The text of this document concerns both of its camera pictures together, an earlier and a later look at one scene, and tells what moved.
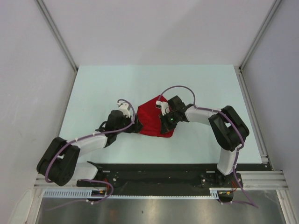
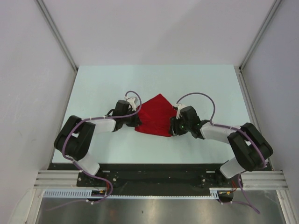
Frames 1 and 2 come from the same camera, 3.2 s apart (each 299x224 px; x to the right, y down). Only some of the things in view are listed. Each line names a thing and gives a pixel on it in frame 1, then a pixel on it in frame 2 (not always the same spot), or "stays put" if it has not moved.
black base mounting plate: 170,175 stays put
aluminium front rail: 253,180 stays put
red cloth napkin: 149,115 stays put
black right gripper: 165,127 to 174,126
